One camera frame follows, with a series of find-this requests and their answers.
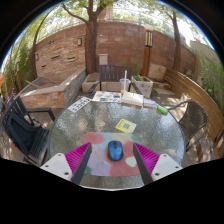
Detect small thin notebook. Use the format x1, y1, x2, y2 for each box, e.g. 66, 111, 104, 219
143, 97, 159, 109

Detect beige concrete planter box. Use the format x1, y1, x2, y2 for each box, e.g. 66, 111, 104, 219
81, 72, 134, 94

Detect forked tree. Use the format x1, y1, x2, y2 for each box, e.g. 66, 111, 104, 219
61, 0, 114, 75

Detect brown wicker chair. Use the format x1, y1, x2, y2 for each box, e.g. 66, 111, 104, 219
166, 99, 209, 153

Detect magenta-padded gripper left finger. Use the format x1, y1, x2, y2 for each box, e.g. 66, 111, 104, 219
39, 142, 93, 186

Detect yellow card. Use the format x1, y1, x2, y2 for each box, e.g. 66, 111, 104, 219
115, 118, 138, 134

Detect open white book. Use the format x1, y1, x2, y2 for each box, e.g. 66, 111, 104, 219
120, 91, 145, 108

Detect wooden garden lamp post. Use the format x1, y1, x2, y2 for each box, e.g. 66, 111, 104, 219
143, 23, 155, 78

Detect black and white printed sheet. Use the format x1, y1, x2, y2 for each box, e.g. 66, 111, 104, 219
66, 96, 92, 114

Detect white wall box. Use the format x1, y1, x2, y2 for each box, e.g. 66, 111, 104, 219
98, 53, 109, 66

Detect pale stone block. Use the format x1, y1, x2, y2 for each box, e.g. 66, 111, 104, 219
148, 63, 167, 83

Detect green bottle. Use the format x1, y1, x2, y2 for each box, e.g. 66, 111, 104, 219
156, 104, 170, 116

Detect floral pink mouse pad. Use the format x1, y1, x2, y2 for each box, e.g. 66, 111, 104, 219
81, 131, 144, 178

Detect clear plastic cup with straw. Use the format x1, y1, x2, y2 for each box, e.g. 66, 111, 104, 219
119, 69, 132, 95

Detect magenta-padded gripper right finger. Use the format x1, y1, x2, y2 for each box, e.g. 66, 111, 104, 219
132, 142, 184, 186

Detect black slatted chair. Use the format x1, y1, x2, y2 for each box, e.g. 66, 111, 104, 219
0, 95, 56, 167

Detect wooden slat fence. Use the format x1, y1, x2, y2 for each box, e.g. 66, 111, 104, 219
163, 67, 224, 141

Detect brick raised bed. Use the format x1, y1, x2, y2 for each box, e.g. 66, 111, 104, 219
18, 68, 88, 109

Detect dark wooden chair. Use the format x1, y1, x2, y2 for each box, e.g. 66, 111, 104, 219
88, 64, 144, 95

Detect blue and black computer mouse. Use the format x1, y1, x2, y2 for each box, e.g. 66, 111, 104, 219
106, 139, 125, 162

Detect stone planter with plant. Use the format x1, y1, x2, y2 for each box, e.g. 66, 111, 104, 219
130, 73, 154, 99

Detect slim leaning tree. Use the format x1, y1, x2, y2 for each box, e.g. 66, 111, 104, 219
163, 4, 183, 72

